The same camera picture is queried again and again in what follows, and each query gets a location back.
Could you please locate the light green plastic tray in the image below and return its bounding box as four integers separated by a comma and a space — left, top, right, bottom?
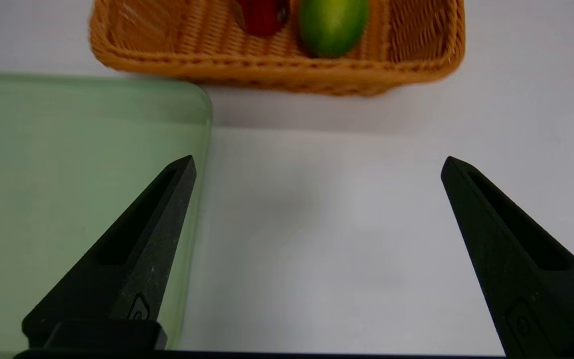
0, 72, 213, 359

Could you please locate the red drink can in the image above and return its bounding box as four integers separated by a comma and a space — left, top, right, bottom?
234, 0, 291, 37

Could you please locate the orange wicker basket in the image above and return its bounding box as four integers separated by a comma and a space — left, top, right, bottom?
89, 0, 466, 97

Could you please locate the green lime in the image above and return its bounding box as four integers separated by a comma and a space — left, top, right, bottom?
298, 0, 370, 58

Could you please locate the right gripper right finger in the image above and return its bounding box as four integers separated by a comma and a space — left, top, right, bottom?
440, 156, 574, 356

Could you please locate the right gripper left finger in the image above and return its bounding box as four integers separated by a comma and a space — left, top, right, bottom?
21, 155, 197, 351

